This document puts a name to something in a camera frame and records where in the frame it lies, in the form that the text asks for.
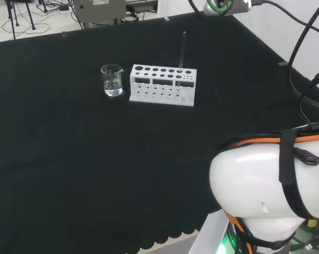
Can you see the white test tube rack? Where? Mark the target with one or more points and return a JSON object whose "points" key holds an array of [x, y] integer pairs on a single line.
{"points": [[149, 101]]}

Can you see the small clear glass beaker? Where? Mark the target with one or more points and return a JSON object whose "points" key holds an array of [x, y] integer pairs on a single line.
{"points": [[113, 90]]}

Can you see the black bench cloth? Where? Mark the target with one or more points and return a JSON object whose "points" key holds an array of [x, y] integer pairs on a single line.
{"points": [[69, 158]]}

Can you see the clear tape strip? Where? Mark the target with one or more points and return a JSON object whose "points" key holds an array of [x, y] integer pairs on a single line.
{"points": [[282, 63], [166, 18], [64, 34]]}

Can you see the grey metal box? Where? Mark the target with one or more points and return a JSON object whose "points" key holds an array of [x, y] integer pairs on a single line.
{"points": [[101, 10]]}

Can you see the black camera tripod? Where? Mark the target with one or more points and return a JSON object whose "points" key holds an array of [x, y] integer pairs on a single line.
{"points": [[29, 16]]}

